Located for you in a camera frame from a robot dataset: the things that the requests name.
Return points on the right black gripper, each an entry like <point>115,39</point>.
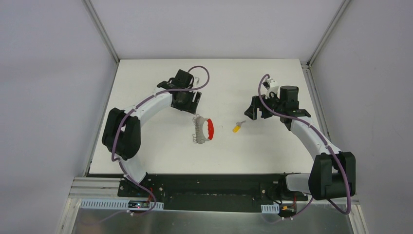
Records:
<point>258,107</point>

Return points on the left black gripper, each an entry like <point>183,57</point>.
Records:
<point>187,103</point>

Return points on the key with yellow tag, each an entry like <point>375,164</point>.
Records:
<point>238,126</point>

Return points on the metal keyring with red handle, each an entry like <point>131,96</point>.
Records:
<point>204,129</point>

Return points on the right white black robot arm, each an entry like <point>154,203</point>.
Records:
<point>333,174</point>

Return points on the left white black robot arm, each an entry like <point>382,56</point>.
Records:
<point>122,131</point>

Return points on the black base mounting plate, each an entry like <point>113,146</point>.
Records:
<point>217,193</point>

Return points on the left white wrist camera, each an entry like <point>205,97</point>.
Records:
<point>194,81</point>

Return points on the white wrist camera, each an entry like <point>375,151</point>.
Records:
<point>272,87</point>
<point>194,81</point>

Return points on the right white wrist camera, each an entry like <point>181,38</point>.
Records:
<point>272,87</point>

